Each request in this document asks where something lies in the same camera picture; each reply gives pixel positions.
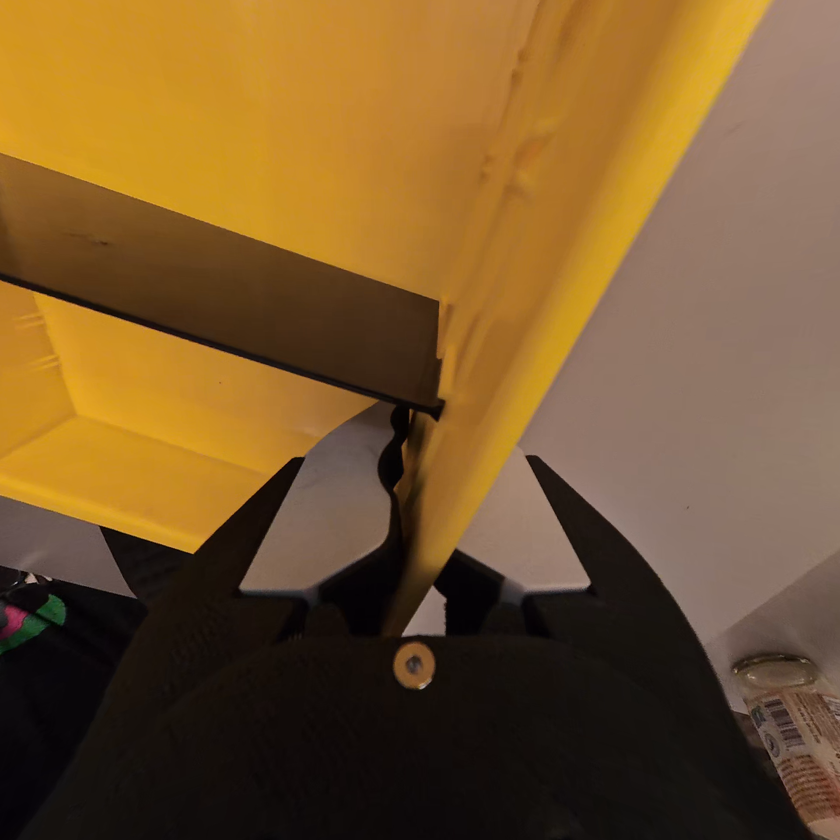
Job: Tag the yellow plastic bin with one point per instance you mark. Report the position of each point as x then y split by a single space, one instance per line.
262 98

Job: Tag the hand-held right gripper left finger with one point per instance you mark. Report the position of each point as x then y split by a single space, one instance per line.
328 518

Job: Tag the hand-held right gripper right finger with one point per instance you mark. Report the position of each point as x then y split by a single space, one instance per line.
525 525

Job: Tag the black bin divider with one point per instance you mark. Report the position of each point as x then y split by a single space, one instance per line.
229 295

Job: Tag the clear labelled bottle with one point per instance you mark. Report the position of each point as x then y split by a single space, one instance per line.
800 741

